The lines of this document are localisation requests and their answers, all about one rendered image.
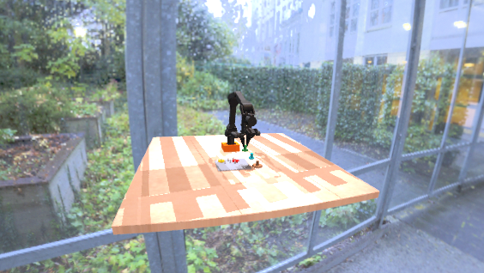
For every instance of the tan toothed gear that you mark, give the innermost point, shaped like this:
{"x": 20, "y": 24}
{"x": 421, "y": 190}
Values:
{"x": 257, "y": 165}

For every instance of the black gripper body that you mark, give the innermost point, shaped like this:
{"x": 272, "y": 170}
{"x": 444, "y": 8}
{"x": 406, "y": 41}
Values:
{"x": 235, "y": 134}

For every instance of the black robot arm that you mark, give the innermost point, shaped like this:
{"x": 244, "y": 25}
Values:
{"x": 247, "y": 112}

